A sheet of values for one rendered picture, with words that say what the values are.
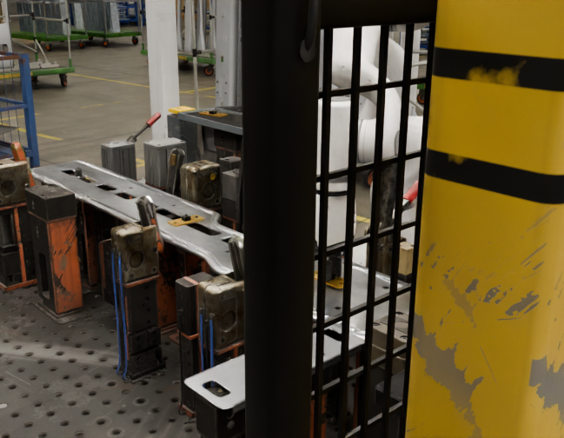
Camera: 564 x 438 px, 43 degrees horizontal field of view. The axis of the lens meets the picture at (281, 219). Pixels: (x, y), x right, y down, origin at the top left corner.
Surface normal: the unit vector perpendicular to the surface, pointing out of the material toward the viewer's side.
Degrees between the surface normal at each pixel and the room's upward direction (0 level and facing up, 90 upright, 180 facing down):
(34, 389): 0
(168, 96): 90
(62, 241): 90
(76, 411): 0
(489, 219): 90
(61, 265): 90
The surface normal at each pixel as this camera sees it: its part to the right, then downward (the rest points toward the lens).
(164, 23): 0.76, 0.22
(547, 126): -0.59, 0.25
